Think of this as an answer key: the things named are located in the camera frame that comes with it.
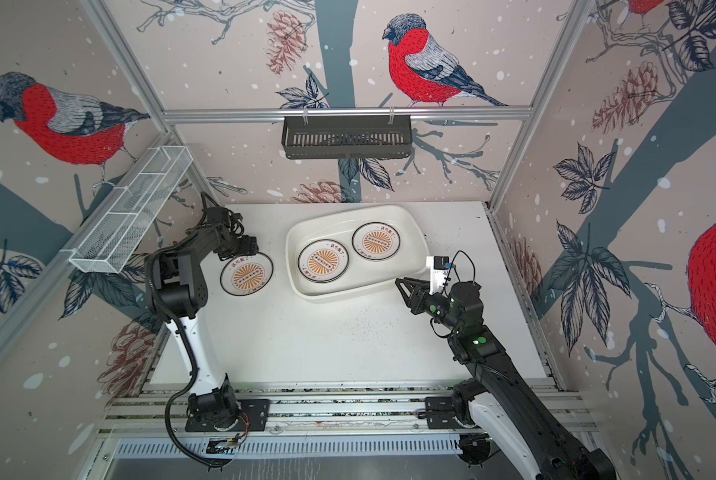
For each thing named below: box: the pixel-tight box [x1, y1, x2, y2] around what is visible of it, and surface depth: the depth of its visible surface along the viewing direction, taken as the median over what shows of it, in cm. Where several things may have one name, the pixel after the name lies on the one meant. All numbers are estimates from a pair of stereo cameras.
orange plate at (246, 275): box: [220, 252, 274, 297], surface depth 103 cm
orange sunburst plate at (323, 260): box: [298, 239, 350, 283], surface depth 105 cm
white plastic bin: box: [285, 205, 429, 299], surface depth 106 cm
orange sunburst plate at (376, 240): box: [351, 221, 401, 260], surface depth 109 cm
